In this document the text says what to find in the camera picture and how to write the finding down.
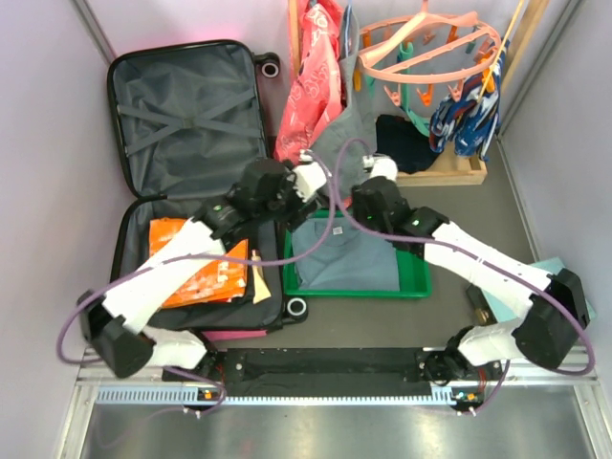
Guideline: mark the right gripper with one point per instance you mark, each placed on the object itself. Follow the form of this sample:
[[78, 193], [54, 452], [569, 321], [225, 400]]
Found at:
[[358, 207]]

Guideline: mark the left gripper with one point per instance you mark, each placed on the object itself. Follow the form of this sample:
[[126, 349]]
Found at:
[[296, 200]]

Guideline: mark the blue-grey t-shirt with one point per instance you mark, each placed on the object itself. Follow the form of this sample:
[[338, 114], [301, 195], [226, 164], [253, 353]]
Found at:
[[349, 260]]

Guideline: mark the green plastic tray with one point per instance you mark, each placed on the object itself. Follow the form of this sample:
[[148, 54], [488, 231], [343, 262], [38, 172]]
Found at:
[[414, 276]]

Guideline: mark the pink hard-shell suitcase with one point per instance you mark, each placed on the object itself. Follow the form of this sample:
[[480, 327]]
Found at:
[[187, 119]]

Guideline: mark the orange item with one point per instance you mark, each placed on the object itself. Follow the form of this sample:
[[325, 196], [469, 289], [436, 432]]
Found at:
[[217, 281]]

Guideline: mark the light blue plastic tray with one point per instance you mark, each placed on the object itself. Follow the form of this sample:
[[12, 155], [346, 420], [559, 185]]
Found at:
[[500, 311]]

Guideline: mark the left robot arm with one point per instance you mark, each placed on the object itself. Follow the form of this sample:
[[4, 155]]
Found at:
[[115, 322]]

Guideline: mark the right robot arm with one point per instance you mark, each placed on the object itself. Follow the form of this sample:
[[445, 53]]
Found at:
[[550, 309]]

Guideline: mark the grey hanging garment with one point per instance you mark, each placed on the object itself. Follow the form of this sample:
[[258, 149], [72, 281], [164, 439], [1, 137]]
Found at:
[[356, 121]]

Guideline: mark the dark navy folded garment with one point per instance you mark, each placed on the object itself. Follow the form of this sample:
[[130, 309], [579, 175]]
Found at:
[[400, 140]]

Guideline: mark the wooden clothes rack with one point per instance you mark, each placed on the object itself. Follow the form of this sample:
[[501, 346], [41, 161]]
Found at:
[[448, 169]]

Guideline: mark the coral patterned jacket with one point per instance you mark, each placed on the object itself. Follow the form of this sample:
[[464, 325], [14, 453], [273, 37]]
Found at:
[[315, 98]]

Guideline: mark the blue white patterned garment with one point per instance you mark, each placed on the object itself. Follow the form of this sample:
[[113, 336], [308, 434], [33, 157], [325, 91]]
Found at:
[[471, 121]]

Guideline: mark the teal round clothes hanger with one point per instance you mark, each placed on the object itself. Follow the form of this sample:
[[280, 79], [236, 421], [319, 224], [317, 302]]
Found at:
[[406, 91]]

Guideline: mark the pink round clothes hanger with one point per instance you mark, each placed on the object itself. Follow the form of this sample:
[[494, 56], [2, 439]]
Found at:
[[409, 16]]

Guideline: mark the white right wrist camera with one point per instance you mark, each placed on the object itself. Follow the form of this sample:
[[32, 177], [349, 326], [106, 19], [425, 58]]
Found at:
[[380, 166]]

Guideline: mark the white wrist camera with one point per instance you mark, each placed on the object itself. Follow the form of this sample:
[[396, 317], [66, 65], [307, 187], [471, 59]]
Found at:
[[380, 166], [310, 175]]

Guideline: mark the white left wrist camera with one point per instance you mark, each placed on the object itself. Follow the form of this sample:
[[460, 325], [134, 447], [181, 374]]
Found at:
[[310, 175]]

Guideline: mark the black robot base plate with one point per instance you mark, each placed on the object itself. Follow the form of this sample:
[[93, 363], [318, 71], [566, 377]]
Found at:
[[319, 372]]

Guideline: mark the aluminium rail frame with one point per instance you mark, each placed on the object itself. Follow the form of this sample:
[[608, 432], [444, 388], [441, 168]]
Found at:
[[340, 403]]

